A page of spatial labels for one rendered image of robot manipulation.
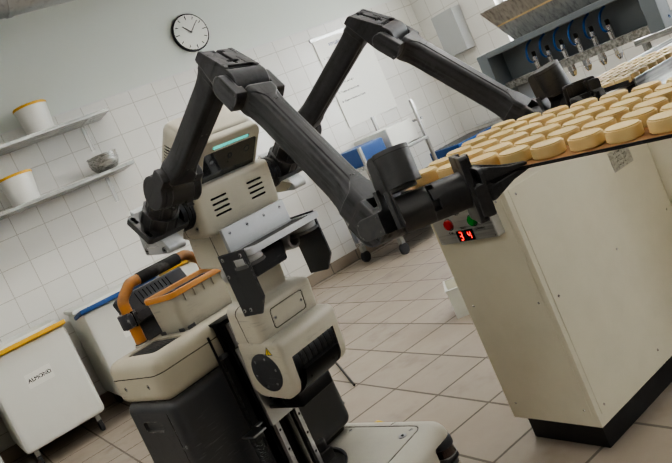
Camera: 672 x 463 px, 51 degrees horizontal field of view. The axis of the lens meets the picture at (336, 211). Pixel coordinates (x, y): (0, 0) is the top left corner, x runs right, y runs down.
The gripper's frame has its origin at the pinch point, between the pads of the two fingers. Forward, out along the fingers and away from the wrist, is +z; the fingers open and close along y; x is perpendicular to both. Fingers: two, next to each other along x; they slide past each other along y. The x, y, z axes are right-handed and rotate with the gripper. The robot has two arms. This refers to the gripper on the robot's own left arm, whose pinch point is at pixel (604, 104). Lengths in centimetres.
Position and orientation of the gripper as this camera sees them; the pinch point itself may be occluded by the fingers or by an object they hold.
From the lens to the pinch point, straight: 142.9
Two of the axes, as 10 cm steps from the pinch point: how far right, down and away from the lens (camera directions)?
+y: 3.6, 9.2, 1.5
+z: 0.8, 1.3, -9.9
